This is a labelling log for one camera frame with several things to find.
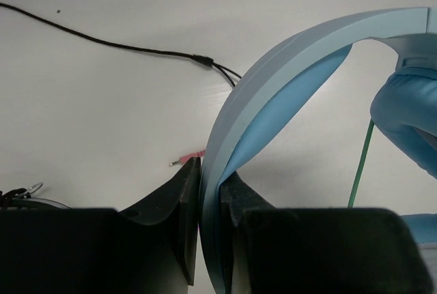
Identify black headphone cable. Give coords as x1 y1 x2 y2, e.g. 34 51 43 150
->
0 2 243 87

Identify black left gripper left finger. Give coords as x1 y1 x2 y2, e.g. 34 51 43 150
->
119 158 201 286

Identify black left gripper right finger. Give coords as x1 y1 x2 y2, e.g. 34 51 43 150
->
220 173 273 291

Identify green headphone cable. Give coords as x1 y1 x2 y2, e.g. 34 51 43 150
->
347 118 376 208

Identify light blue headphones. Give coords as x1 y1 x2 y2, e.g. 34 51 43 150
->
199 7 436 293

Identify black and white headphones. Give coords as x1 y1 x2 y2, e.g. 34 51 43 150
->
1 182 70 211

